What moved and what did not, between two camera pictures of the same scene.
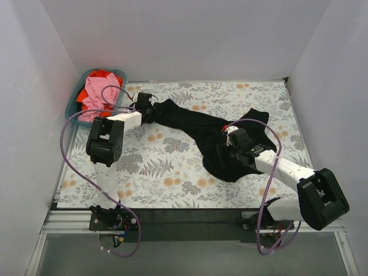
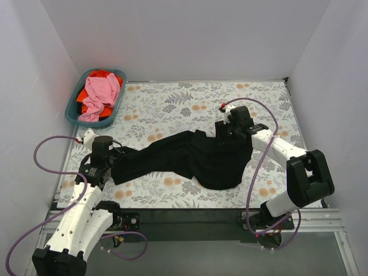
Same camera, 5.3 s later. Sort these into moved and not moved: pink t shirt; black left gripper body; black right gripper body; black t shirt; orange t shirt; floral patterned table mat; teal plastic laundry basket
Moved: black right gripper body; black left gripper body; black t shirt
Not moved: floral patterned table mat; pink t shirt; teal plastic laundry basket; orange t shirt
